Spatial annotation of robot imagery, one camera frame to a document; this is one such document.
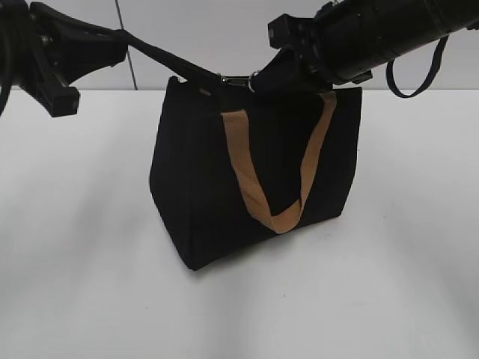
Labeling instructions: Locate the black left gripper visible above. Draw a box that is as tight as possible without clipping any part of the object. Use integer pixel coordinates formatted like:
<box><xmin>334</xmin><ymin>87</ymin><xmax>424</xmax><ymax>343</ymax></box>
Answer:
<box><xmin>25</xmin><ymin>1</ymin><xmax>222</xmax><ymax>118</ymax></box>

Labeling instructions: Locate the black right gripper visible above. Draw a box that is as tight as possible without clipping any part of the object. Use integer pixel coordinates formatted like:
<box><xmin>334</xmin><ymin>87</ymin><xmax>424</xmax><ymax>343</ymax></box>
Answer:
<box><xmin>251</xmin><ymin>14</ymin><xmax>337</xmax><ymax>93</ymax></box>

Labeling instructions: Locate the silver zipper pull with ring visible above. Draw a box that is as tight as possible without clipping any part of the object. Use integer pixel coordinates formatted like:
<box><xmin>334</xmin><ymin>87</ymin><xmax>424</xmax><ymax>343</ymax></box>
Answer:
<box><xmin>219</xmin><ymin>71</ymin><xmax>260</xmax><ymax>93</ymax></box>

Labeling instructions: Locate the black tote bag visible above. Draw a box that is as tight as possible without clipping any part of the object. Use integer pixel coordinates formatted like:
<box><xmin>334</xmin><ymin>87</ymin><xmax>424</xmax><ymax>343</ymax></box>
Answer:
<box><xmin>149</xmin><ymin>77</ymin><xmax>362</xmax><ymax>270</ymax></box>

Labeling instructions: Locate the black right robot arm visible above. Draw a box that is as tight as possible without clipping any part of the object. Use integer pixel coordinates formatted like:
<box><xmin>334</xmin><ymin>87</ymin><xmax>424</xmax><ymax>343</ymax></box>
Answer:
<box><xmin>251</xmin><ymin>1</ymin><xmax>478</xmax><ymax>95</ymax></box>

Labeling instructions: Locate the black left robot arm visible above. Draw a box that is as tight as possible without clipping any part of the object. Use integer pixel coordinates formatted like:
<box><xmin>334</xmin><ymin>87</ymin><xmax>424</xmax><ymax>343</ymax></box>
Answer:
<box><xmin>1</xmin><ymin>1</ymin><xmax>221</xmax><ymax>117</ymax></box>

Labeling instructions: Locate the tan front bag handle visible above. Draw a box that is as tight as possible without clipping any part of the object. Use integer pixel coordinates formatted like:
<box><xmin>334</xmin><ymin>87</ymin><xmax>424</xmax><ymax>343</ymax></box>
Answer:
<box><xmin>221</xmin><ymin>91</ymin><xmax>337</xmax><ymax>234</ymax></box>

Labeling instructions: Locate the tan bag handle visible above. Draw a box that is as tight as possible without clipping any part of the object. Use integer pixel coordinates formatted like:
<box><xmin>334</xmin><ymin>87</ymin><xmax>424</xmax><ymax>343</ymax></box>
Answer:
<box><xmin>221</xmin><ymin>91</ymin><xmax>337</xmax><ymax>234</ymax></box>
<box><xmin>199</xmin><ymin>88</ymin><xmax>211</xmax><ymax>96</ymax></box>

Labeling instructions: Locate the tan rear bag handle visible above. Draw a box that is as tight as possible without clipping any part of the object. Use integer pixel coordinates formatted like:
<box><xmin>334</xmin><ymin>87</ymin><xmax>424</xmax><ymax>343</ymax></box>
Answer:
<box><xmin>199</xmin><ymin>88</ymin><xmax>211</xmax><ymax>96</ymax></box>

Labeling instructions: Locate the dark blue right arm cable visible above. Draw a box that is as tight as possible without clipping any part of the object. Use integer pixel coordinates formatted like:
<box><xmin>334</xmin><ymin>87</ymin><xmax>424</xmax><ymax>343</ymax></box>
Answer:
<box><xmin>385</xmin><ymin>35</ymin><xmax>449</xmax><ymax>99</ymax></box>

